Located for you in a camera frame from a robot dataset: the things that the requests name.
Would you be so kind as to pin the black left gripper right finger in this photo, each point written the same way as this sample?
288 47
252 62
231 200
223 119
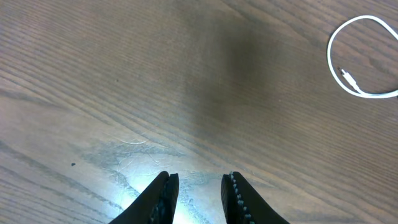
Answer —
242 204

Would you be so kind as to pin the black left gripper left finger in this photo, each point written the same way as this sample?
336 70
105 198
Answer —
155 205

